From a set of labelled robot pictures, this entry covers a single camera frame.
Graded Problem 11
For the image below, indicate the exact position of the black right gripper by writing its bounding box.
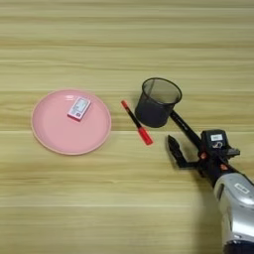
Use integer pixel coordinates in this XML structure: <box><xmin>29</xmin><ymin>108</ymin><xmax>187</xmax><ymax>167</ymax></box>
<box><xmin>166</xmin><ymin>134</ymin><xmax>241</xmax><ymax>189</ymax></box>

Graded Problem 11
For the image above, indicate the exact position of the small white and red box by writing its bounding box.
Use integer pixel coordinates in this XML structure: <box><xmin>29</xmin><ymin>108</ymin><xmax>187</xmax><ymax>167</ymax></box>
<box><xmin>66</xmin><ymin>95</ymin><xmax>92</xmax><ymax>122</ymax></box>

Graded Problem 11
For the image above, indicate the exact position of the round pink plate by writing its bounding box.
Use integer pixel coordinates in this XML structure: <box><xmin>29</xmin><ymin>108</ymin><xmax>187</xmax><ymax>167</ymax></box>
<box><xmin>31</xmin><ymin>88</ymin><xmax>112</xmax><ymax>156</ymax></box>

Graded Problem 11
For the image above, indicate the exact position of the small black box white label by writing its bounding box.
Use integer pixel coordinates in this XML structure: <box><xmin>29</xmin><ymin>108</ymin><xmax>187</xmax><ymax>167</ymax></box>
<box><xmin>200</xmin><ymin>129</ymin><xmax>229</xmax><ymax>157</ymax></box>

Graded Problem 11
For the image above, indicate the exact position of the black mesh pen cup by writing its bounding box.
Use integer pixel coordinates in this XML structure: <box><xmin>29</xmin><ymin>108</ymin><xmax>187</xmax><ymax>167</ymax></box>
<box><xmin>134</xmin><ymin>76</ymin><xmax>184</xmax><ymax>129</ymax></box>

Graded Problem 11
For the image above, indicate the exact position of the red and black marker pen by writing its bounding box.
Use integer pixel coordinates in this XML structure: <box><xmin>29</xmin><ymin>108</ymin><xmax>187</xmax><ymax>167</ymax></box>
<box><xmin>120</xmin><ymin>99</ymin><xmax>155</xmax><ymax>147</ymax></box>

